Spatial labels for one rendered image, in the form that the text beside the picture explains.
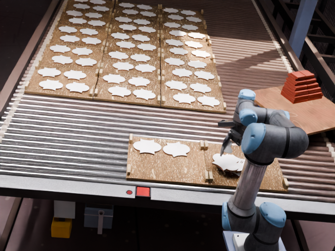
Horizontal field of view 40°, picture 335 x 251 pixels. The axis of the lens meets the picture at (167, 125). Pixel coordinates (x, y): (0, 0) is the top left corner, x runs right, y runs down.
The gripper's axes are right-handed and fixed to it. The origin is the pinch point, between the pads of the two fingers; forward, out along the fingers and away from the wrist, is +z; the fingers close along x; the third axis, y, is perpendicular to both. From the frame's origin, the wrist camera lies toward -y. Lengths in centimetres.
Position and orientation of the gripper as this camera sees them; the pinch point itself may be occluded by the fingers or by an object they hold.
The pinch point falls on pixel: (228, 150)
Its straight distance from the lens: 232.6
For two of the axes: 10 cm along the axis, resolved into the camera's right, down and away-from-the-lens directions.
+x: 7.0, -3.2, 6.4
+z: -1.3, 8.2, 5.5
